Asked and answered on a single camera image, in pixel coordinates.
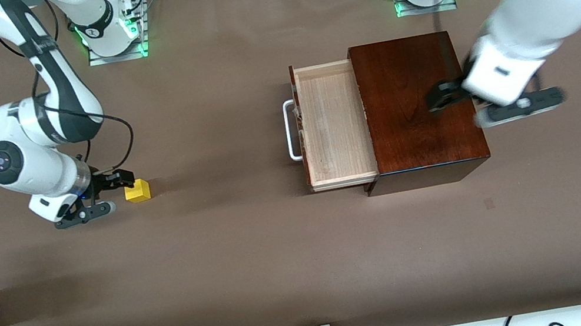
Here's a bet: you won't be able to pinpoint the dark wooden drawer cabinet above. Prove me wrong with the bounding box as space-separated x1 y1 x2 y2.
339 26 495 199

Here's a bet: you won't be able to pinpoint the wooden drawer with white handle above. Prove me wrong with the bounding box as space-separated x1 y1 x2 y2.
274 54 381 196

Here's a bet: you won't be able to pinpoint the yellow cube block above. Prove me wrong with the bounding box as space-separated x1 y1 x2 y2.
123 178 152 205

